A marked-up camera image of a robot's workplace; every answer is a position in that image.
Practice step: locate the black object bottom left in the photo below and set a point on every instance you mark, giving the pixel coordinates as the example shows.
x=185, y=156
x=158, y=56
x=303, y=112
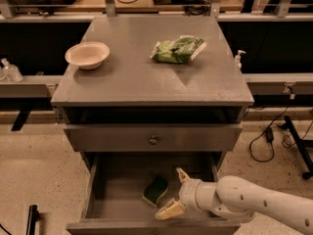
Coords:
x=32, y=218

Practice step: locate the grey open middle drawer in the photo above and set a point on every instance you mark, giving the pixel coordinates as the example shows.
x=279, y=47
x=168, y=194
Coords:
x=115, y=204

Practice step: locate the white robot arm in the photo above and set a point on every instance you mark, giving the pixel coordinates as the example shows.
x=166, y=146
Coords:
x=234, y=198

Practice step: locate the grey wooden drawer cabinet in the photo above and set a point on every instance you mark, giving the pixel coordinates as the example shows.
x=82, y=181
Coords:
x=131, y=88

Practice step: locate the green and yellow sponge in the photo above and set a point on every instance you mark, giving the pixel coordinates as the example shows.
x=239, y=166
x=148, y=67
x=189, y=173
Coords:
x=155, y=190

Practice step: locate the black stand leg right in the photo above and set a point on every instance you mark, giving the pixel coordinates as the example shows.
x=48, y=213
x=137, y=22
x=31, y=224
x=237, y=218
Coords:
x=302, y=146

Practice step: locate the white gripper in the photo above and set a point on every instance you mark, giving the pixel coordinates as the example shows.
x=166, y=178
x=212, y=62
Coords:
x=188, y=192

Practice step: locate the green chip bag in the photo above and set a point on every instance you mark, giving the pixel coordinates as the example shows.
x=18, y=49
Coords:
x=180, y=51

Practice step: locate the round metal drawer knob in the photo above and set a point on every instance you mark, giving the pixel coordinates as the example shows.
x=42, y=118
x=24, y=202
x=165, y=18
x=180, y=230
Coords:
x=153, y=140

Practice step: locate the clear sanitizer bottle left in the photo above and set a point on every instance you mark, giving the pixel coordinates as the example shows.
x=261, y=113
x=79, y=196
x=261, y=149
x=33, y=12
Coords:
x=11, y=71

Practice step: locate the white pump bottle right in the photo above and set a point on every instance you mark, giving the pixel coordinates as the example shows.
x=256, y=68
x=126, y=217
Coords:
x=238, y=58

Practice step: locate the grey closed top drawer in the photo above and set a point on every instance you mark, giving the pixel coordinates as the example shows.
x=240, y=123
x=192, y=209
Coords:
x=170, y=137

